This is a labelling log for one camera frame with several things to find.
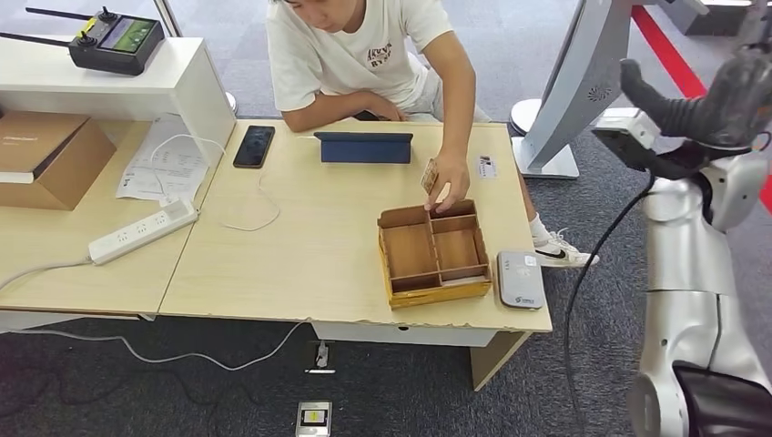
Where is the white power strip cord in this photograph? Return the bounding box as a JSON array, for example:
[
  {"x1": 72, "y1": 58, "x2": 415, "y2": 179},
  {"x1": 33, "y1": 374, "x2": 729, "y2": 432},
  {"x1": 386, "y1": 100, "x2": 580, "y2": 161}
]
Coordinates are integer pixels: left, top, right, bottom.
[{"x1": 0, "y1": 258, "x2": 95, "y2": 296}]

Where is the small printed paper sheet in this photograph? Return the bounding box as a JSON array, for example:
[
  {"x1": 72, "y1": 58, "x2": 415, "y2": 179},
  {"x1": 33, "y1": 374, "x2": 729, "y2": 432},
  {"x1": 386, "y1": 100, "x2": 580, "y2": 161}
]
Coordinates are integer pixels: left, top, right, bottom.
[{"x1": 116, "y1": 166, "x2": 170, "y2": 202}]

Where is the dark grey carpet mat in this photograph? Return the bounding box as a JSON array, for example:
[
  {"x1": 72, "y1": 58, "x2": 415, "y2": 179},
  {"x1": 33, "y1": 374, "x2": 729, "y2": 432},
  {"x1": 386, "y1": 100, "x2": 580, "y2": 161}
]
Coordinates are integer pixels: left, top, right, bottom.
[{"x1": 0, "y1": 127, "x2": 772, "y2": 437}]

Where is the white desk shelf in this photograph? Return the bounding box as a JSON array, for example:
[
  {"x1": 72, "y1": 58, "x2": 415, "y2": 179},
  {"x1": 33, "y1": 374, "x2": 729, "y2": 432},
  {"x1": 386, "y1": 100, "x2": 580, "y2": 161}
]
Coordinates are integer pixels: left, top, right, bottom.
[{"x1": 0, "y1": 36, "x2": 238, "y2": 168}]

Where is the person's left hand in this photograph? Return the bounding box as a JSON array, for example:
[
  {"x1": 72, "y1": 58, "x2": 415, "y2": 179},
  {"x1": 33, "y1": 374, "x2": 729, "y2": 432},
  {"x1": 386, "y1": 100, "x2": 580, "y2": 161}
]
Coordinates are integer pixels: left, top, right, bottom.
[{"x1": 423, "y1": 150, "x2": 472, "y2": 215}]

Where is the large printed paper sheet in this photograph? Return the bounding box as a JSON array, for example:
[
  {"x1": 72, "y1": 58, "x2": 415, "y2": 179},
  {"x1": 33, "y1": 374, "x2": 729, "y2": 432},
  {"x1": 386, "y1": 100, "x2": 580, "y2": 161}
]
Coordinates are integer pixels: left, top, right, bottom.
[{"x1": 132, "y1": 114, "x2": 209, "y2": 201}]

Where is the brown room key card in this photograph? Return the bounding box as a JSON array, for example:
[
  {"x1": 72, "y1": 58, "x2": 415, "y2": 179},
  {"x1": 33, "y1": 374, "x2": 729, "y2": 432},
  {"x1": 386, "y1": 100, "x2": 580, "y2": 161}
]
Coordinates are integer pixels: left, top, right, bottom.
[{"x1": 420, "y1": 158, "x2": 441, "y2": 196}]

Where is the wooden compartment organizer box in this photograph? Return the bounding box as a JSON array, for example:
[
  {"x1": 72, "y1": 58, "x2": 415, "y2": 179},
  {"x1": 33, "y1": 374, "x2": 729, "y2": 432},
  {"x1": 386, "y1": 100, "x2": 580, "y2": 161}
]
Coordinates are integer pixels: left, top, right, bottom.
[{"x1": 377, "y1": 198, "x2": 494, "y2": 311}]

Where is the brown cardboard box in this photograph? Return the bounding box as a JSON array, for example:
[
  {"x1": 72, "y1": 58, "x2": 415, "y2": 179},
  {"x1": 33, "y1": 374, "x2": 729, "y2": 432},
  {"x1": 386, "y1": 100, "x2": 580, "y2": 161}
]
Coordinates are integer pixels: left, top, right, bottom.
[{"x1": 0, "y1": 116, "x2": 117, "y2": 211}]

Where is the grey white card reader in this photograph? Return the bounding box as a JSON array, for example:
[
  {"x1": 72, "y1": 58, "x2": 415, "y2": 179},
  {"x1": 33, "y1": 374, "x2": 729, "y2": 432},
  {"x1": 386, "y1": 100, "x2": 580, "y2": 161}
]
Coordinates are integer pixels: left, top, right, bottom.
[{"x1": 496, "y1": 250, "x2": 548, "y2": 311}]

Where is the person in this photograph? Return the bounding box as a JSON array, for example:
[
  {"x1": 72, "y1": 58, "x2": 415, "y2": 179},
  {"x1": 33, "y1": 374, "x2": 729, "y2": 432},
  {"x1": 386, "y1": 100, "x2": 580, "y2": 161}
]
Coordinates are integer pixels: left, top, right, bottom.
[{"x1": 265, "y1": 0, "x2": 601, "y2": 269}]

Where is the black remote controller with antennas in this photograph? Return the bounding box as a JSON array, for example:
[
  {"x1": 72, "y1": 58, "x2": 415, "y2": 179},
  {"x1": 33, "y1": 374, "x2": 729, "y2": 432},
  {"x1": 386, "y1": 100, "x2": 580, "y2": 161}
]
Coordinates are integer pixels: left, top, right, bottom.
[{"x1": 0, "y1": 5, "x2": 166, "y2": 77}]

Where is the white desk apron rail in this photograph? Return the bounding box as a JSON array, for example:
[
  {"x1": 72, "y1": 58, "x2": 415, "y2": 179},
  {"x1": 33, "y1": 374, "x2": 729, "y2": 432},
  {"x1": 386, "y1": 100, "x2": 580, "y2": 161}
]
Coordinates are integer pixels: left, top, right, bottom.
[
  {"x1": 0, "y1": 309, "x2": 158, "y2": 335},
  {"x1": 310, "y1": 320, "x2": 497, "y2": 349}
]

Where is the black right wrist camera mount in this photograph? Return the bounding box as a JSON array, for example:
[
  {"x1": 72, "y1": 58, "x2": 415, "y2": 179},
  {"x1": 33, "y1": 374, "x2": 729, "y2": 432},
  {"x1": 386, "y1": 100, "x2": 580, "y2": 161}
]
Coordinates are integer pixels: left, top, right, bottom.
[{"x1": 591, "y1": 108, "x2": 716, "y2": 182}]

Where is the wooden desk leg panel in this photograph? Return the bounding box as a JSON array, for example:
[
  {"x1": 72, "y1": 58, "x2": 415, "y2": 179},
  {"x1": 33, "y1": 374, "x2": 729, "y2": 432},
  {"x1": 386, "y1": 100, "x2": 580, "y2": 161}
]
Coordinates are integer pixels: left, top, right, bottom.
[{"x1": 470, "y1": 330, "x2": 533, "y2": 392}]

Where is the floor outlet with plug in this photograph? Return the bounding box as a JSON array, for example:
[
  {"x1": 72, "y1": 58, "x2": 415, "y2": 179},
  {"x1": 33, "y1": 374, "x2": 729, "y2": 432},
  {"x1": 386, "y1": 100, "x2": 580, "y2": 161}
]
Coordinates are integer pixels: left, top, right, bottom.
[{"x1": 306, "y1": 339, "x2": 338, "y2": 377}]

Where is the thin white charging cable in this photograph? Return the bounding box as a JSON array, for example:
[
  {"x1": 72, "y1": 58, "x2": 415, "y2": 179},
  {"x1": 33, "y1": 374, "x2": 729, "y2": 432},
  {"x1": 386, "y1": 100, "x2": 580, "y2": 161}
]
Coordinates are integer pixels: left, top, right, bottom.
[
  {"x1": 150, "y1": 132, "x2": 228, "y2": 168},
  {"x1": 219, "y1": 136, "x2": 317, "y2": 233}
]

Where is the white floor cable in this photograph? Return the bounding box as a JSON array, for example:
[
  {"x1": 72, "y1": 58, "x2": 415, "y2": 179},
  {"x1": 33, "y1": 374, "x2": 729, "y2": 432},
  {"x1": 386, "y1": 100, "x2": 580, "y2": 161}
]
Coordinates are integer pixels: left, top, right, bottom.
[{"x1": 0, "y1": 322, "x2": 310, "y2": 372}]

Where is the white power strip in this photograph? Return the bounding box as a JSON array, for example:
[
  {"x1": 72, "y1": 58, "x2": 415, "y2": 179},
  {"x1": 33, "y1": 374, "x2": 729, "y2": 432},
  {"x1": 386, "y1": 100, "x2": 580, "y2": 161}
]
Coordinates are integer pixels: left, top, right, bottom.
[{"x1": 87, "y1": 198, "x2": 199, "y2": 267}]

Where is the blue tablet case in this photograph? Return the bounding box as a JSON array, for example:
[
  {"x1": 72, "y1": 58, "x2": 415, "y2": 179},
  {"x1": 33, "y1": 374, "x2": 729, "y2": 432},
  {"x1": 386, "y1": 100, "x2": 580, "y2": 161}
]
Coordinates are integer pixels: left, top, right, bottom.
[{"x1": 313, "y1": 131, "x2": 415, "y2": 165}]

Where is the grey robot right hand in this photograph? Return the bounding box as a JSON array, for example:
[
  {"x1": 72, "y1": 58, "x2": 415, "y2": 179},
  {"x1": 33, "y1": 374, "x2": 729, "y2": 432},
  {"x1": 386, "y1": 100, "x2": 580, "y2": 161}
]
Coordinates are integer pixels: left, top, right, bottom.
[{"x1": 619, "y1": 0, "x2": 772, "y2": 152}]

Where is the person's right hand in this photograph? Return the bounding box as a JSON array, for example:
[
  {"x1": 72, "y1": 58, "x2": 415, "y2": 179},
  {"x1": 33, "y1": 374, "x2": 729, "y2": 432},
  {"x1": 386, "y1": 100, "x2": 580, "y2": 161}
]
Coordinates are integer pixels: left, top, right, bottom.
[{"x1": 361, "y1": 91, "x2": 410, "y2": 124}]

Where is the flat brown product box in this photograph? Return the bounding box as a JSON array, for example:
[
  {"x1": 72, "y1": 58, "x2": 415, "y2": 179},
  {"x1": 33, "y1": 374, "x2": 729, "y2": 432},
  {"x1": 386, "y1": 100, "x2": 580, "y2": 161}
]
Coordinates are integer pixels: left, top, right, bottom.
[{"x1": 0, "y1": 110, "x2": 94, "y2": 184}]

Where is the grey kiosk stand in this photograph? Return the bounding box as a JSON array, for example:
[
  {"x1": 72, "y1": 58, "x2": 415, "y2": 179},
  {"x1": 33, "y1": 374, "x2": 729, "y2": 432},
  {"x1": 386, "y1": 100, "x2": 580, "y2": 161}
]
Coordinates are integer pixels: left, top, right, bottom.
[{"x1": 509, "y1": 0, "x2": 710, "y2": 180}]

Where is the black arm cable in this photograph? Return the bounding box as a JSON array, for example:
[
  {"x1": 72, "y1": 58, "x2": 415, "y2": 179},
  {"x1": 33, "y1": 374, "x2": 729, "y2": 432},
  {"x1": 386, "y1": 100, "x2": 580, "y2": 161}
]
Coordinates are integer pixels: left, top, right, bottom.
[{"x1": 564, "y1": 175, "x2": 655, "y2": 437}]

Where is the metal floor socket box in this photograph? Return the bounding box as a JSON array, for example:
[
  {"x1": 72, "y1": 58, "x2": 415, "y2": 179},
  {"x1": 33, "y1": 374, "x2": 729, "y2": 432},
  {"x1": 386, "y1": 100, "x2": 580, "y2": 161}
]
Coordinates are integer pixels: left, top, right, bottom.
[{"x1": 295, "y1": 401, "x2": 334, "y2": 437}]

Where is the grey display platform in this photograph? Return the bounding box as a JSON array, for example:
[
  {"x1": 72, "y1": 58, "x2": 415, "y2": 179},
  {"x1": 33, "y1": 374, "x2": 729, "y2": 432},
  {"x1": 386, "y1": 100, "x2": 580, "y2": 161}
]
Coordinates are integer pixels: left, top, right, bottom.
[{"x1": 665, "y1": 0, "x2": 755, "y2": 37}]

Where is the black smartphone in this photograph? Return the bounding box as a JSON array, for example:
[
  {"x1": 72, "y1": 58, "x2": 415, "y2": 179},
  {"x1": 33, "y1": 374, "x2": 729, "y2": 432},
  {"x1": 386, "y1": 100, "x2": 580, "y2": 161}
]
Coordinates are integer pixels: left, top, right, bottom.
[{"x1": 232, "y1": 125, "x2": 277, "y2": 169}]

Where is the red floor tape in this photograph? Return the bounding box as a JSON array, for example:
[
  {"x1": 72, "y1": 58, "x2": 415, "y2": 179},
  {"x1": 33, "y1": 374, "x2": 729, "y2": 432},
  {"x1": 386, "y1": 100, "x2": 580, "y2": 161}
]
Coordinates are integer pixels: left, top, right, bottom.
[{"x1": 630, "y1": 5, "x2": 772, "y2": 215}]

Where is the person's white sneaker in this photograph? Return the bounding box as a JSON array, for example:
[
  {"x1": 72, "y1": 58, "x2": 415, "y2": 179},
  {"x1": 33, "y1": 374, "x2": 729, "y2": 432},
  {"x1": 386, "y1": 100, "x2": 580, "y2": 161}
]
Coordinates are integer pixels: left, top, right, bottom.
[{"x1": 533, "y1": 229, "x2": 601, "y2": 269}]

